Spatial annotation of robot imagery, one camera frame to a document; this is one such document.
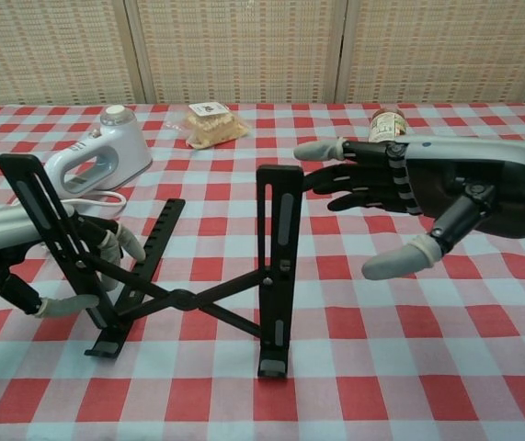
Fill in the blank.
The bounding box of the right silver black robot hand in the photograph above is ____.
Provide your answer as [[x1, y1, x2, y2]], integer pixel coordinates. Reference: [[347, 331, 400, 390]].
[[292, 135, 525, 281]]

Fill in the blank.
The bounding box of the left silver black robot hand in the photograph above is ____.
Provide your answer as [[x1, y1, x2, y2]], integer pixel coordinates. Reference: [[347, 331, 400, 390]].
[[0, 204, 147, 319]]

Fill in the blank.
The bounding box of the black folding laptop stand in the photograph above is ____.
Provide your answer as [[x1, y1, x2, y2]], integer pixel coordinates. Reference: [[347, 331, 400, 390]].
[[0, 153, 303, 380]]

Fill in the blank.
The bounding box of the red white checkered tablecloth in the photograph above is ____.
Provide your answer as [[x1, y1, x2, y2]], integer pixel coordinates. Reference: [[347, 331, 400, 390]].
[[0, 101, 525, 441]]

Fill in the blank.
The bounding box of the brown bottle with label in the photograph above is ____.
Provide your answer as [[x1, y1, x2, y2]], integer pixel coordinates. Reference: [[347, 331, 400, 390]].
[[368, 106, 410, 143]]

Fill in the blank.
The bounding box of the woven bamboo screen panel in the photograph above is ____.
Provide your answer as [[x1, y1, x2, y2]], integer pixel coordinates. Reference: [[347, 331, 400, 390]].
[[0, 0, 146, 107], [335, 0, 525, 105], [135, 0, 349, 106]]

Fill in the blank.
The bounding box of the white handheld steam iron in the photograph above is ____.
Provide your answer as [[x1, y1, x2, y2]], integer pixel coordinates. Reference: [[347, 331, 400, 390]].
[[42, 105, 154, 200]]

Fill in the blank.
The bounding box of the clear bag of snacks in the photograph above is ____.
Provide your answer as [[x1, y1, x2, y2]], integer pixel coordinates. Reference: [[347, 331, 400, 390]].
[[183, 101, 250, 150]]

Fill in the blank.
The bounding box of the white power cable with plug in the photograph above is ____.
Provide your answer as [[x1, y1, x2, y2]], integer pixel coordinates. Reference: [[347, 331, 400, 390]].
[[59, 188, 128, 218]]

